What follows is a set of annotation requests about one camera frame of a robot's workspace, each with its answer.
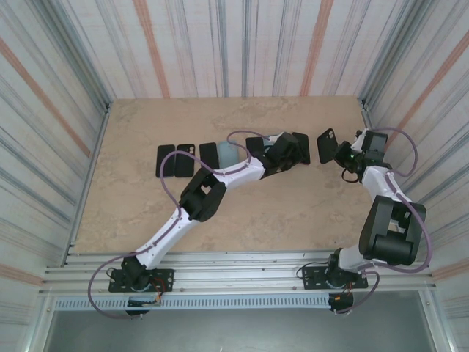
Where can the black phone case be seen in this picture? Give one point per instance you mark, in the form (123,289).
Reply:
(326,150)
(185,163)

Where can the aluminium side rail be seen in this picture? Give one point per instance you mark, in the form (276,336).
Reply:
(367,115)
(104,119)

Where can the black under-rail mount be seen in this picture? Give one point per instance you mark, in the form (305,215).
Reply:
(342,306)
(137,312)

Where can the light blue phone case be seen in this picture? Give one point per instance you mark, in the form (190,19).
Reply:
(227,155)

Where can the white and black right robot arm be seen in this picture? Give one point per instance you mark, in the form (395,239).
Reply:
(377,183)

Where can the aluminium rail frame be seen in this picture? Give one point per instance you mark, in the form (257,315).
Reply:
(234,273)

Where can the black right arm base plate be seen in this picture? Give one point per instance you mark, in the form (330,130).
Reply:
(311,278)

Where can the small circuit board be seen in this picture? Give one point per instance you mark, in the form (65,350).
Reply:
(141,301)

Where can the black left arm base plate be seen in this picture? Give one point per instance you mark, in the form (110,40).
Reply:
(165,278)

